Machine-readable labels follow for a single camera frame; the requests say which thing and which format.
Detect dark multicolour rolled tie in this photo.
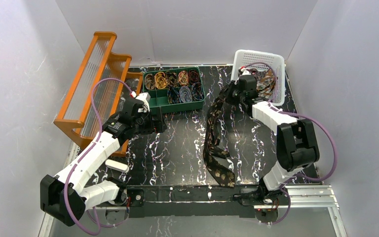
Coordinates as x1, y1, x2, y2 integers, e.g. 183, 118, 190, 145
167, 87, 181, 104

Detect patterned ties in basket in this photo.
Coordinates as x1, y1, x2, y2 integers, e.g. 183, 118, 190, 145
254, 69, 276, 101

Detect purple cable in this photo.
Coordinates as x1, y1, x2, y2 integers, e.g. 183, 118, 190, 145
240, 63, 339, 226
63, 78, 135, 236

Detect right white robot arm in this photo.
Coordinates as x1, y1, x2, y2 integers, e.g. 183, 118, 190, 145
224, 75, 320, 203

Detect yellow rolled tie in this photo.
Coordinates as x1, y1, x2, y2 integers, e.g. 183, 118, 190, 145
154, 72, 168, 89

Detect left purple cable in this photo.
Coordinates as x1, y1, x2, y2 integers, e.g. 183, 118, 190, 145
63, 78, 135, 236

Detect dark floral tie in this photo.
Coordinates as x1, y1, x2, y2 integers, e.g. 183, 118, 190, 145
203, 85, 235, 188

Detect orange rolled tie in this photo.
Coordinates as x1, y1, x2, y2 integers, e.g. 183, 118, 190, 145
178, 70, 189, 86

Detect light blue rolled tie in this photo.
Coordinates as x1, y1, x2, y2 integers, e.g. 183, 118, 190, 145
179, 86, 193, 103

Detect black base bar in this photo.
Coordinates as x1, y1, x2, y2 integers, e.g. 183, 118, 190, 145
128, 185, 261, 218

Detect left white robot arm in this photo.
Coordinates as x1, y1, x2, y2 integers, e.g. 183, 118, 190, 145
39, 92, 167, 227

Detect green compartment tray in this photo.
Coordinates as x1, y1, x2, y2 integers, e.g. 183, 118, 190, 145
142, 67, 205, 114

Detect white oblong object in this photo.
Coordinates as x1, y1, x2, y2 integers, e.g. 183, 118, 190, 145
105, 159, 130, 173

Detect dark red rolled tie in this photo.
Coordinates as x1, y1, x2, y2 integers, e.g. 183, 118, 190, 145
188, 70, 200, 84

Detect white plastic basket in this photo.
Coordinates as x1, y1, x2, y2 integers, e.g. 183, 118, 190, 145
230, 49, 286, 106

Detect orange wooden rack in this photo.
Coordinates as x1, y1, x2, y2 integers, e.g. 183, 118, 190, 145
54, 32, 143, 150

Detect dark blue rolled tie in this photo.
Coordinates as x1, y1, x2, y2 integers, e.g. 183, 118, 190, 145
190, 82, 204, 101

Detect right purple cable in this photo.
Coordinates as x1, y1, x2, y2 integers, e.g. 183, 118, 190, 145
240, 63, 339, 226

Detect aluminium rail frame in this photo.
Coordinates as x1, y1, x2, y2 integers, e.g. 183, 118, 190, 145
45, 185, 347, 237

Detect dark brown rolled tie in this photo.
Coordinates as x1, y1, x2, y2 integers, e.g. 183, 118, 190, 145
166, 71, 179, 87

